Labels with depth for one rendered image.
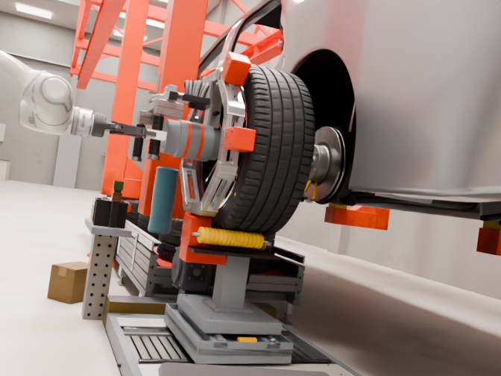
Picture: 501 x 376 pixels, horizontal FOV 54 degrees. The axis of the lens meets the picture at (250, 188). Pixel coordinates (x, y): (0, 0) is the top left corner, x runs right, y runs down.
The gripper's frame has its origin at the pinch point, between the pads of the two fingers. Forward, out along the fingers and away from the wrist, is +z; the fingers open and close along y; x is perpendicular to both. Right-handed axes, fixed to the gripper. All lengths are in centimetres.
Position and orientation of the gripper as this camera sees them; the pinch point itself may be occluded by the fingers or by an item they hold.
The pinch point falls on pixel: (155, 135)
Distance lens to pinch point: 167.9
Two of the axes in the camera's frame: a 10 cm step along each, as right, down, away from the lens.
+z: 9.2, 1.4, 3.8
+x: 1.4, -9.9, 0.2
